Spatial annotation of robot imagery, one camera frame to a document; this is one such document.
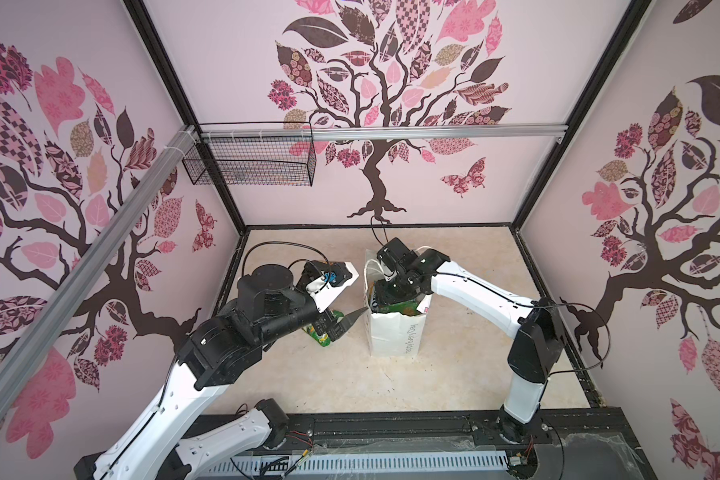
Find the aluminium rail left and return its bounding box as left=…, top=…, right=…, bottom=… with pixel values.
left=0, top=125, right=197, bottom=420

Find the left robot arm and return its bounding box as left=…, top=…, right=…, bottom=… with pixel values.
left=74, top=261, right=362, bottom=479

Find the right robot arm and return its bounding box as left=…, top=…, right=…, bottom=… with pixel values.
left=371, top=238, right=564, bottom=444

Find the white slotted cable duct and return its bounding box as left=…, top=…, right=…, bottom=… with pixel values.
left=200, top=451, right=508, bottom=479

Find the black wire basket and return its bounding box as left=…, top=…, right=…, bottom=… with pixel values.
left=182, top=120, right=317, bottom=187

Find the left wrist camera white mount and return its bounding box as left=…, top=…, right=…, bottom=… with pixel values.
left=305, top=262, right=359, bottom=313

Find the white paper bag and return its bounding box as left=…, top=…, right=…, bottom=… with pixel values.
left=363, top=250, right=432, bottom=357

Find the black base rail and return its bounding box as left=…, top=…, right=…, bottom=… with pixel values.
left=189, top=407, right=654, bottom=479

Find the aluminium rail back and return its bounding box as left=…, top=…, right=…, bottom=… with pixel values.
left=201, top=124, right=568, bottom=141

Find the left camera cable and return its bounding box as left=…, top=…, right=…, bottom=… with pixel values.
left=239, top=239, right=334, bottom=280

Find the aluminium rail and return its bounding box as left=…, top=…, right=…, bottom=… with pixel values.
left=201, top=124, right=568, bottom=141
left=0, top=125, right=197, bottom=420

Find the green yellow snack bag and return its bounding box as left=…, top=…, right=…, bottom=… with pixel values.
left=301, top=308, right=344, bottom=349

